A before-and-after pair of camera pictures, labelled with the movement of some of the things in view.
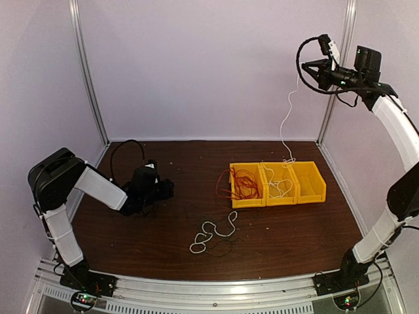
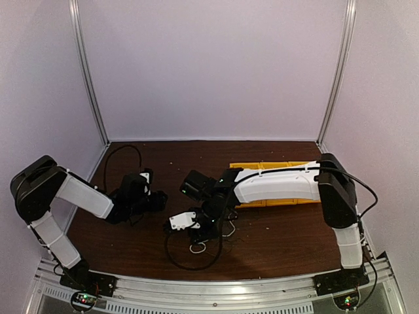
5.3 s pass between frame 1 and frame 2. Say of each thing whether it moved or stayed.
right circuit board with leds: stayed
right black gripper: moved
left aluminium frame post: stayed
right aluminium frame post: stayed
